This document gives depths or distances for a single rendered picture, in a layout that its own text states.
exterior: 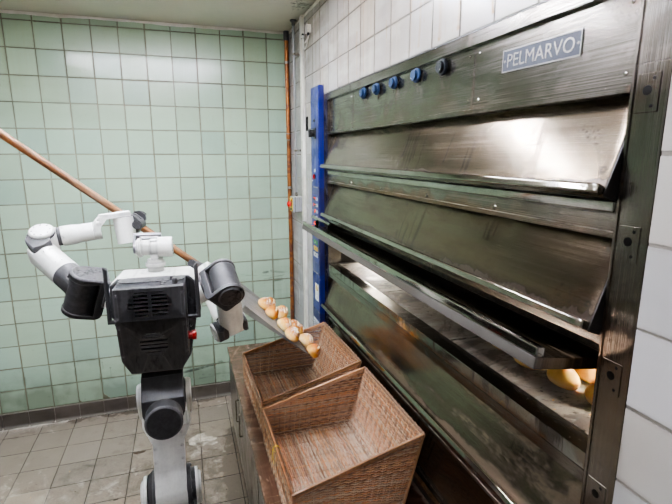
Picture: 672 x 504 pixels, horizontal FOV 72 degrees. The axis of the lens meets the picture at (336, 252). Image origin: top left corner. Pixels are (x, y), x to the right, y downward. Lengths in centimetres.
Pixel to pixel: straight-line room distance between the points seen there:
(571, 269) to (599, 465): 39
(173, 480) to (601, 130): 163
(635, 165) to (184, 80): 286
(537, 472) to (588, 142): 77
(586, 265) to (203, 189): 271
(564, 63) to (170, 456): 165
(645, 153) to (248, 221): 280
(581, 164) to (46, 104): 303
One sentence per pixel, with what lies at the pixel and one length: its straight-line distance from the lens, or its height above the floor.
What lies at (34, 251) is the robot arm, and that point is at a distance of 182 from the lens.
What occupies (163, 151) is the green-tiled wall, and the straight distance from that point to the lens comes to 336.
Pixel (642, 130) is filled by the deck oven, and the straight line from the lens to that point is 98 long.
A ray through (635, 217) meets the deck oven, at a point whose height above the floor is 167.
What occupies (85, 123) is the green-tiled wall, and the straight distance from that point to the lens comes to 340.
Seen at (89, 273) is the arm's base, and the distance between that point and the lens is 166.
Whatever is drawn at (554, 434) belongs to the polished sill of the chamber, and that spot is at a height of 117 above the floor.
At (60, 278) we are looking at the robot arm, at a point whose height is 140.
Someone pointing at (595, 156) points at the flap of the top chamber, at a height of 178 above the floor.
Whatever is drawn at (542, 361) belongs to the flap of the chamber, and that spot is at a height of 140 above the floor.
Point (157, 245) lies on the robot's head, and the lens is 162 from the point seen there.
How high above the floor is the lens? 179
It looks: 12 degrees down
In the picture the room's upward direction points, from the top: straight up
